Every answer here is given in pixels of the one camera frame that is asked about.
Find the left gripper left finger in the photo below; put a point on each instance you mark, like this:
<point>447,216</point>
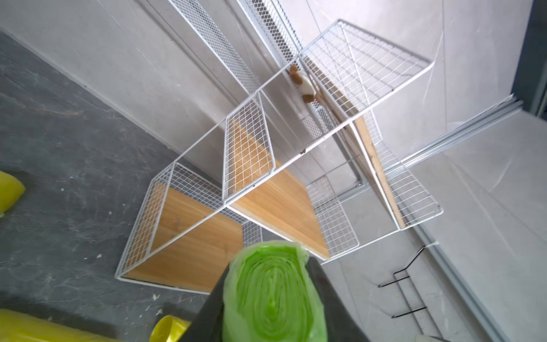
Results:
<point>208,323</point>

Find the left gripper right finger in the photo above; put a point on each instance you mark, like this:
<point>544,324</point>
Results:
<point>339,323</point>

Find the green roll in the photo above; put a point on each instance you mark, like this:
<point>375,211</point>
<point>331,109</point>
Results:
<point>268,295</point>

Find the yellow roll middle horizontal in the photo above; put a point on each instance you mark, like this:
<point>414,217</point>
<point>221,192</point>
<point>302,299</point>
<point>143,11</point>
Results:
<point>169,329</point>

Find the yellow roll diagonal centre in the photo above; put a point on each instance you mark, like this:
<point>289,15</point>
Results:
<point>17,326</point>

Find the yellow roll far left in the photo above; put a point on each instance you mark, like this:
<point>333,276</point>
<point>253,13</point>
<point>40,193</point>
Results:
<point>11,190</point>

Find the small brown white plush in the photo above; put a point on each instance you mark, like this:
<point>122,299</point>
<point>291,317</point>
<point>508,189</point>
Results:
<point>303,84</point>

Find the black wire wall hook rack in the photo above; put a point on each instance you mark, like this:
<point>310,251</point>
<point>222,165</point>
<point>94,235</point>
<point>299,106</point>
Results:
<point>413,300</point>

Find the white wire three-tier shelf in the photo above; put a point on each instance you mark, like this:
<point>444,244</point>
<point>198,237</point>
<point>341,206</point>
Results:
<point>241,177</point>

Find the white wire wall basket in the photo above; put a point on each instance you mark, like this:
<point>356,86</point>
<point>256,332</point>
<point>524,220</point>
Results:
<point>251,39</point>

